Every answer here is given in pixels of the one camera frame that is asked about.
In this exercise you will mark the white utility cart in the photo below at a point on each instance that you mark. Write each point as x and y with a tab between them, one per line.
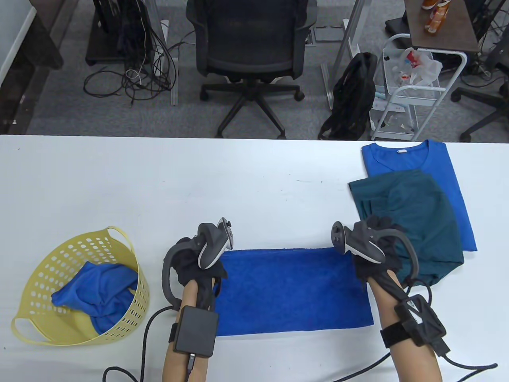
421	97

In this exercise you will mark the person's right hand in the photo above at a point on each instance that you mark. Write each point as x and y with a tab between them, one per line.
391	266

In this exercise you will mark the black swivel chair base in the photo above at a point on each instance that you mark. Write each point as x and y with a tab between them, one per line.
477	97

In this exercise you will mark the brown side table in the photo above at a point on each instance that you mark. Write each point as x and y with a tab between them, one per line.
457	28

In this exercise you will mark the smooth blue clothes piece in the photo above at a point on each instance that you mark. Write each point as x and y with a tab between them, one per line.
99	290

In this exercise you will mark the grey metal desk leg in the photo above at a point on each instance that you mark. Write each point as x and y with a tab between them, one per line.
174	83
329	91

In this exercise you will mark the black computer tower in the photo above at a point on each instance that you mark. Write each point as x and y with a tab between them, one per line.
119	24

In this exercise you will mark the dark teal towel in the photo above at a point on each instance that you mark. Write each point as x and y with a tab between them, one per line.
425	215

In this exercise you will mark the orange bottle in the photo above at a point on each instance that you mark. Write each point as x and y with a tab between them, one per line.
435	20
428	4

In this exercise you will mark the yellow laundry basket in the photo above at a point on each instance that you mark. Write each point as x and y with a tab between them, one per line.
43	278

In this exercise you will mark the black right forearm sensor module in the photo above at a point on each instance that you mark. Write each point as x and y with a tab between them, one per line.
421	322

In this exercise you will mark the person's right forearm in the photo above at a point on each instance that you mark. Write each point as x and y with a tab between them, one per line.
413	362

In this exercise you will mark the black backpack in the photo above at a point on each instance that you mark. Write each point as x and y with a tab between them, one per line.
354	99

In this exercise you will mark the black left forearm box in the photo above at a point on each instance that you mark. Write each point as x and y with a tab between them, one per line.
197	330

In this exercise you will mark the blue t-shirt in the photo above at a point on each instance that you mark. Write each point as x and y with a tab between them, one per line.
445	167

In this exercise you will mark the grey metal base plate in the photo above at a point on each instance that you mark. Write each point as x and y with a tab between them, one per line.
328	35

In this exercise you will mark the black mesh office chair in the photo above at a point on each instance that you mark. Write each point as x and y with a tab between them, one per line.
250	39

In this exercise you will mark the blue towel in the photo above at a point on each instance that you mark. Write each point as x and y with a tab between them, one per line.
294	290

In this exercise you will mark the white plastic bag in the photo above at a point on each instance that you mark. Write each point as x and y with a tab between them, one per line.
427	67

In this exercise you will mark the person's left hand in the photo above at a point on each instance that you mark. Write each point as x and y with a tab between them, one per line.
187	266

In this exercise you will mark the black flat stand base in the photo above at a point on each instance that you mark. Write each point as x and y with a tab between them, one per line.
397	26

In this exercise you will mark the person's left forearm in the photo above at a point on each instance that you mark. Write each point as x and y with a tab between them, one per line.
179	366

